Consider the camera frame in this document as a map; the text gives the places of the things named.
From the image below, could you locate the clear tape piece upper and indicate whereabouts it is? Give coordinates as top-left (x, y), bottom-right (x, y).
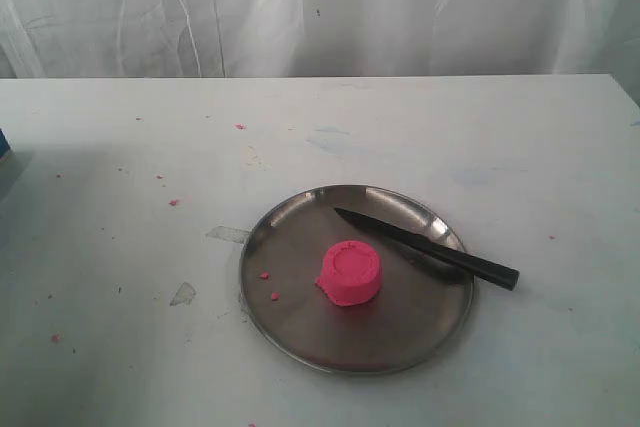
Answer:
top-left (206, 225), bottom-right (250, 244)

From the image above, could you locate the blue box at table edge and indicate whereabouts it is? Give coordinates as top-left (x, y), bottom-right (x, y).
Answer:
top-left (0, 130), bottom-right (12, 162)

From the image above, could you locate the clear tape piece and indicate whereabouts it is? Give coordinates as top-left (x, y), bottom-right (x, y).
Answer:
top-left (169, 282), bottom-right (197, 307)
top-left (206, 225), bottom-right (250, 244)

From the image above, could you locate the round steel plate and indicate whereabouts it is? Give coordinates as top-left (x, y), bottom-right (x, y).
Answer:
top-left (239, 185), bottom-right (477, 375)

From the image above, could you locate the pink clay lump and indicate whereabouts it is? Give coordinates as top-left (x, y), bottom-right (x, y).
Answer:
top-left (315, 240), bottom-right (382, 307)

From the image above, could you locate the clear tape piece lower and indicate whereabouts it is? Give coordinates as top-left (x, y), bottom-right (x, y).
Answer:
top-left (169, 282), bottom-right (197, 307)

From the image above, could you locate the white backdrop curtain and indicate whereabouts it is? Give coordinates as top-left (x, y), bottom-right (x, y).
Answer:
top-left (1, 0), bottom-right (639, 78)

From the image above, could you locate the black knife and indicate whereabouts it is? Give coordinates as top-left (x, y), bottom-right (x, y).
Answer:
top-left (334, 208), bottom-right (520, 291)

